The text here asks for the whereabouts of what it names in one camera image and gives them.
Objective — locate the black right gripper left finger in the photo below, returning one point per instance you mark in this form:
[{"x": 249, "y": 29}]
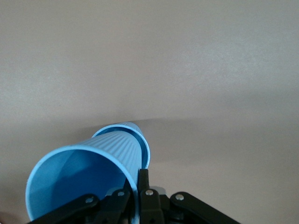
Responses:
[{"x": 77, "y": 207}]

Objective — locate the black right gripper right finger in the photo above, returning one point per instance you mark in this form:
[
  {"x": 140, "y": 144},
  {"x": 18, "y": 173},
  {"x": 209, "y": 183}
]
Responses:
[{"x": 149, "y": 205}]

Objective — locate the blue ribbed plastic cup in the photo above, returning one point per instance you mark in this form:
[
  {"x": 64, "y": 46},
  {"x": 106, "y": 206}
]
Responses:
[
  {"x": 144, "y": 149},
  {"x": 70, "y": 175}
]

